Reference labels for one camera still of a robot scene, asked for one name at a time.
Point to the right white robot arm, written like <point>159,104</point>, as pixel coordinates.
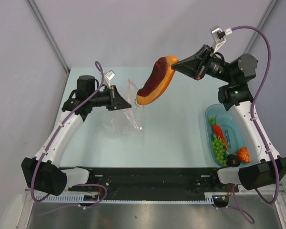
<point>267,166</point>

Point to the dark purple toy fruit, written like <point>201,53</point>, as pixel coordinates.
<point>233,160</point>

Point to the orange toy pumpkin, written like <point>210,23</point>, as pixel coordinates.
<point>243,155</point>

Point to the aluminium frame profile right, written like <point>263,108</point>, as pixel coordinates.
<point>280,203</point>

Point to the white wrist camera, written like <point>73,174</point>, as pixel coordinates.
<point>108,76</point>
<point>219,37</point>

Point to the blue plastic food tray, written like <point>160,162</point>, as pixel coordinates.
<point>229,127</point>

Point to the clear zip top bag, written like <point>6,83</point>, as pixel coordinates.
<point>125,121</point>

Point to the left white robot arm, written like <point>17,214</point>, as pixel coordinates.
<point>42,172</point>

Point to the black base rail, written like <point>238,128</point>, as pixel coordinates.
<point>158,184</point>

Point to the red toy carrot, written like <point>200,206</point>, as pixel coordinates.
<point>217,133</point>

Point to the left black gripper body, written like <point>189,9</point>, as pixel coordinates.
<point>113,104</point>

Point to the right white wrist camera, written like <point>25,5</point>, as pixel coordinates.
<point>219,37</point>

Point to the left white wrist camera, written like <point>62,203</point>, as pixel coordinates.
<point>108,76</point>

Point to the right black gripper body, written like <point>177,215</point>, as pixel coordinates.
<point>200,68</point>

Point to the green toy grapes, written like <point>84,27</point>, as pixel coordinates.
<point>219,149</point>

